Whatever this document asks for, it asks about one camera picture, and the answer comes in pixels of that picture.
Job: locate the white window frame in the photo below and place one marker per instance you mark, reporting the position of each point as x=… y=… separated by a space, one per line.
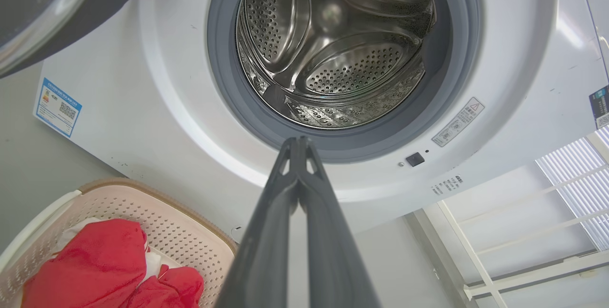
x=471 y=252

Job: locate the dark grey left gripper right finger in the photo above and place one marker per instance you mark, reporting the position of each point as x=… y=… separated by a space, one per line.
x=333 y=251

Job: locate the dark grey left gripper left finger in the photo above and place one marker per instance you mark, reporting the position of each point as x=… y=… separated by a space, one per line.
x=266 y=246

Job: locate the white front-load washing machine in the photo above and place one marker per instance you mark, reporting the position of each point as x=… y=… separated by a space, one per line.
x=157 y=108

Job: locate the small black label sticker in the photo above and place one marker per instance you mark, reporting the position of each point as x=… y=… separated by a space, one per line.
x=600 y=107

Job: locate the blue energy label sticker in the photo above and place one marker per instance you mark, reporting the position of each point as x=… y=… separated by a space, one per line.
x=58 y=107

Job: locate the black door latch socket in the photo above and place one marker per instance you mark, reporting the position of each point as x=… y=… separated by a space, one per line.
x=415 y=159

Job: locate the red cloth garment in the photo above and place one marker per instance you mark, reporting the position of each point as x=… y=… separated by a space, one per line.
x=100 y=265

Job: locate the white window blinds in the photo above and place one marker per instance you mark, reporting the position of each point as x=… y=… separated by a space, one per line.
x=580 y=179

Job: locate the cream perforated laundry basket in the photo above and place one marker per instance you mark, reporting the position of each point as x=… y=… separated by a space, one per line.
x=185 y=232

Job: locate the white warning sticker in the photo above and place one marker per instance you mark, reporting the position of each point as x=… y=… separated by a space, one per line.
x=457 y=122

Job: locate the grey rubber door gasket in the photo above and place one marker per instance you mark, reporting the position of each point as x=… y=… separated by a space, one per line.
x=221 y=60

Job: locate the washing machine glass door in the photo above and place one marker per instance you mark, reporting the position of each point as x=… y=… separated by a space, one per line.
x=71 y=8

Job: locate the stainless steel washing machine drum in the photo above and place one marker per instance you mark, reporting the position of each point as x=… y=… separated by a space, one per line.
x=342 y=60

